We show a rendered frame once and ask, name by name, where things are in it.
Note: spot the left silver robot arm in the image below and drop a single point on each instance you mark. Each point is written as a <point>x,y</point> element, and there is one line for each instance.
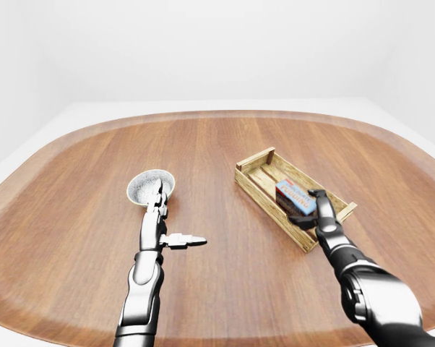
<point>141,296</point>

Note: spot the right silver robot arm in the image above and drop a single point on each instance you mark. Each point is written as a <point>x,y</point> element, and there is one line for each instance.
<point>373,289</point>

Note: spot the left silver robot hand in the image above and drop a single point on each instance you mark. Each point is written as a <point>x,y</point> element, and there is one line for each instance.
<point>150,231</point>

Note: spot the wooden slat tray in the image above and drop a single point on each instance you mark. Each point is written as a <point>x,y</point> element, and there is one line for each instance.
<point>264,184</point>

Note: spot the white speckled bowl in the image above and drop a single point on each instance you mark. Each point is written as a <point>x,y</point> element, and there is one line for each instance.
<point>145,189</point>

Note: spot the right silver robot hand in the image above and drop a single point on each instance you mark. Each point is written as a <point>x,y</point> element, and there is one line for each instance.
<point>327,220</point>

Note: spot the blue chocolate pudding box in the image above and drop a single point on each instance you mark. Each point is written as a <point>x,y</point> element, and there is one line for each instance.
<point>293,197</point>

